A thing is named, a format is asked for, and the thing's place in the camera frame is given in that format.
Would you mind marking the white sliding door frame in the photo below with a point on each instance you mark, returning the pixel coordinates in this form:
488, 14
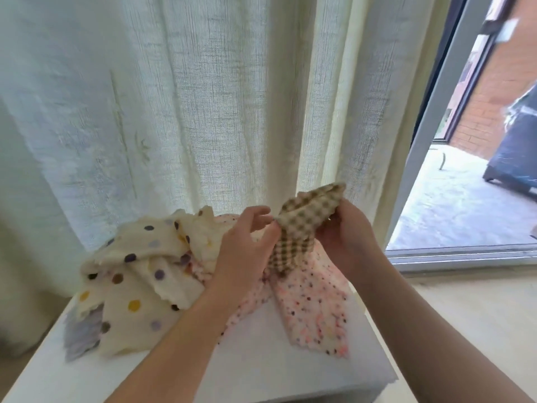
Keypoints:
432, 121

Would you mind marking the pile of grey cloths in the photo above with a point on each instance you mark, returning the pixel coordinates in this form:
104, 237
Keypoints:
82, 331

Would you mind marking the white linen curtain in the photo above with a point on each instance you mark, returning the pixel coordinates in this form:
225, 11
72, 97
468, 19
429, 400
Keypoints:
210, 88

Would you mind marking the white table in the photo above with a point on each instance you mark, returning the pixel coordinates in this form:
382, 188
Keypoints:
268, 373

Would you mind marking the brown checked cloth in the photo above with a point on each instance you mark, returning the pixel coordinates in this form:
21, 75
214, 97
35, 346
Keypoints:
302, 218

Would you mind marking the pink floral cloths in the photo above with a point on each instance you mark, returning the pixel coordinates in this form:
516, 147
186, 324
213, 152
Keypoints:
315, 310

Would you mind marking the person's right forearm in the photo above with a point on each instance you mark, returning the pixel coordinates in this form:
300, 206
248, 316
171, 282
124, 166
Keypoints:
436, 340

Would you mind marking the person's left hand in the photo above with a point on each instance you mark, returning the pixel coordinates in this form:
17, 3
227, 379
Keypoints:
239, 260

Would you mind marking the dark balcony window frame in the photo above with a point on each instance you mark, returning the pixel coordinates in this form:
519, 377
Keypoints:
470, 79

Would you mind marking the person's right hand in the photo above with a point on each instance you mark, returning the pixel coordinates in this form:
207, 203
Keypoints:
352, 239

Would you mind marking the dark blue tarpaulin cover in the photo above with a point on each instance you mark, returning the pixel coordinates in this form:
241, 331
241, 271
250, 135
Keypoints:
516, 147

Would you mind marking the person's left forearm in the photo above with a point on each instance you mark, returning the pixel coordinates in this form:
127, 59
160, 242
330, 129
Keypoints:
176, 352

